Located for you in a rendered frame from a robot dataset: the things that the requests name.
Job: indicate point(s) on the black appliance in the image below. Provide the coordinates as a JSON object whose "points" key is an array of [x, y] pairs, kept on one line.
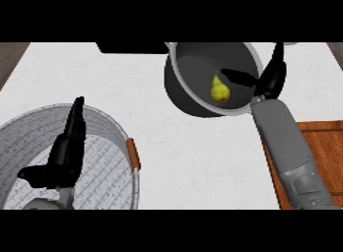
{"points": [[131, 47]]}

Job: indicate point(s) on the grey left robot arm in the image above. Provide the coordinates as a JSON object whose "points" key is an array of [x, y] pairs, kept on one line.
{"points": [[51, 201]]}

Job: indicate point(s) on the brown wooden cutting board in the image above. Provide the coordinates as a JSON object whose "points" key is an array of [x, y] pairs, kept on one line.
{"points": [[332, 160]]}

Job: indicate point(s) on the yellow pear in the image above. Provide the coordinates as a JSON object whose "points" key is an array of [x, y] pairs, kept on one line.
{"points": [[220, 89]]}

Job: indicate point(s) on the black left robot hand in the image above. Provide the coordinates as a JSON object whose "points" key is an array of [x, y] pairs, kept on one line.
{"points": [[66, 154]]}

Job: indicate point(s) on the large grey speckled pot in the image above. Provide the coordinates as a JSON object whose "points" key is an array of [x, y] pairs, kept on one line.
{"points": [[100, 157]]}

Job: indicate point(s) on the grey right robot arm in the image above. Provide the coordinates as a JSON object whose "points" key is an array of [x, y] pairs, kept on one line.
{"points": [[289, 154]]}

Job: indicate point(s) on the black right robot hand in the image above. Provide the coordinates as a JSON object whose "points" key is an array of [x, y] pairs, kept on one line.
{"points": [[271, 78]]}

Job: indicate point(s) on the dark grey pot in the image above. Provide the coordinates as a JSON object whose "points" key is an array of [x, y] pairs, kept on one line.
{"points": [[211, 78]]}

